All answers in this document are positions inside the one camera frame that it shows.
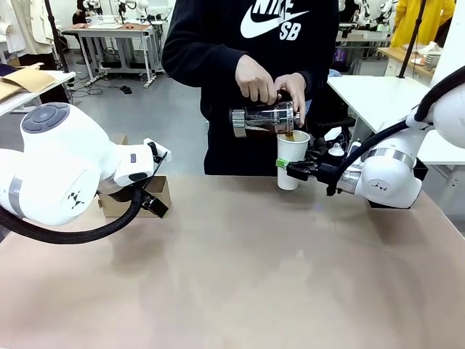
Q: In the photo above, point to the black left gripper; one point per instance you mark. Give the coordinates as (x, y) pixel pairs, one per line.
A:
(157, 207)

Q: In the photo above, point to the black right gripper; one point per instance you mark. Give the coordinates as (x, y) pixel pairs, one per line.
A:
(323, 171)

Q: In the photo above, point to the brown cardboard cup carrier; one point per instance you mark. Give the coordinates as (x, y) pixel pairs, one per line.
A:
(160, 189)

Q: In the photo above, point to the white paper cup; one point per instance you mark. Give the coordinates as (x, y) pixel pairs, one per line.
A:
(290, 149)

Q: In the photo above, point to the glass french press pitcher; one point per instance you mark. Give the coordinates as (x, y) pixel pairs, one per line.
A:
(261, 118)

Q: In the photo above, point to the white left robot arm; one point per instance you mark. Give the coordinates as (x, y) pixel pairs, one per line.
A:
(54, 163)

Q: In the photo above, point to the person's left forearm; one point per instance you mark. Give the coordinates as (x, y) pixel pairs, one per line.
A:
(321, 69)

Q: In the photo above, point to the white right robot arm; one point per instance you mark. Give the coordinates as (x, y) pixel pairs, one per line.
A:
(388, 181)

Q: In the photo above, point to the person's right forearm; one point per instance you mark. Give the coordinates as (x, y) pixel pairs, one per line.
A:
(203, 69)

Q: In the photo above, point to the person's left hand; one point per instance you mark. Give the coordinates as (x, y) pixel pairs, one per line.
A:
(294, 92)

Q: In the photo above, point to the person's right hand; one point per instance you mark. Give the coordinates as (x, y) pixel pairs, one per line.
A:
(254, 78)

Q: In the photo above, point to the black office chair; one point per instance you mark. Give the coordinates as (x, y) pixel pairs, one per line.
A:
(332, 125)

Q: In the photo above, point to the person's black hoodie torso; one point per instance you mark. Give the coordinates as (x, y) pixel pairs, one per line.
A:
(218, 138)

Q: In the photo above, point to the white side table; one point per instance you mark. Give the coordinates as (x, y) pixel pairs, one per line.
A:
(378, 98)

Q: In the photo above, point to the wooden desk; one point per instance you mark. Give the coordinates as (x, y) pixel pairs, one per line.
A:
(407, 58)

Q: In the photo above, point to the white table with cardboard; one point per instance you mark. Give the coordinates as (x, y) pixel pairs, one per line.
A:
(43, 91)

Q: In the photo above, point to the black tripod pole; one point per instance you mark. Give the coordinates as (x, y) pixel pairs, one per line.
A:
(412, 36)
(54, 32)

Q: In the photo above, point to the person in yellow jacket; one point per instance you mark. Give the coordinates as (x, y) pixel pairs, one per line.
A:
(410, 22)

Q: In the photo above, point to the grey workbench table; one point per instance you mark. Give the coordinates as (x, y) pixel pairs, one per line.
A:
(116, 32)

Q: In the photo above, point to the brown cardboard sheets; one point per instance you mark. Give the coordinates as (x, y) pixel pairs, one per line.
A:
(25, 81)

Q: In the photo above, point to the white hanging coats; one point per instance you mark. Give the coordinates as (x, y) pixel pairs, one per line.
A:
(25, 25)

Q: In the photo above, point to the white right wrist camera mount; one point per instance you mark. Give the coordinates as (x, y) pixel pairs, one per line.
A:
(336, 149)

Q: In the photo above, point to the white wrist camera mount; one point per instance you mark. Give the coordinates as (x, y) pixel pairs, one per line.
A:
(160, 147)
(336, 149)

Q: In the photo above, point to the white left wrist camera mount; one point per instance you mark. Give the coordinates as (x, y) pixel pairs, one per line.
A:
(160, 147)

